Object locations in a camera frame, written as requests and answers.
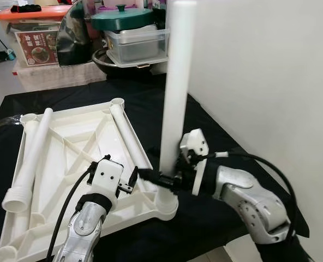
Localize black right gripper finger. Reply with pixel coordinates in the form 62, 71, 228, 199
137, 168, 176, 190

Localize white plastic children table top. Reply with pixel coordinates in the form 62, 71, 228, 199
0, 98, 180, 262

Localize black table cloth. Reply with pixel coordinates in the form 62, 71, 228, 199
0, 74, 309, 262

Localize black round wok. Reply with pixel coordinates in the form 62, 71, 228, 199
92, 49, 168, 80

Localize clear plastic storage bin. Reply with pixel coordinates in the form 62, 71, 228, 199
104, 27, 170, 66

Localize white low storage box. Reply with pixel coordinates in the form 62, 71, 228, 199
11, 59, 105, 91

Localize black glossy bag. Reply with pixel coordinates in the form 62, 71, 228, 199
57, 2, 94, 67

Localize green round pot lid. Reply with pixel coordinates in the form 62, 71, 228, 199
91, 4, 155, 31

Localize red printed carton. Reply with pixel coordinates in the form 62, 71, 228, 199
15, 30, 59, 66

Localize clear storage box orange lid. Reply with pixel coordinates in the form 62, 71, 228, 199
0, 4, 75, 69

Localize small black object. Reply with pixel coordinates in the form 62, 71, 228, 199
10, 4, 42, 13

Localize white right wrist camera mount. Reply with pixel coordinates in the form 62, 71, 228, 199
179, 128, 210, 164

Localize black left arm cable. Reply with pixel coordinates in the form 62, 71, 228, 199
47, 164, 94, 262

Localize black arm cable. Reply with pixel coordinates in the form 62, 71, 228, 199
47, 164, 94, 262
208, 152, 298, 241

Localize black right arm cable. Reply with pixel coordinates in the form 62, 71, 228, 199
208, 152, 298, 241

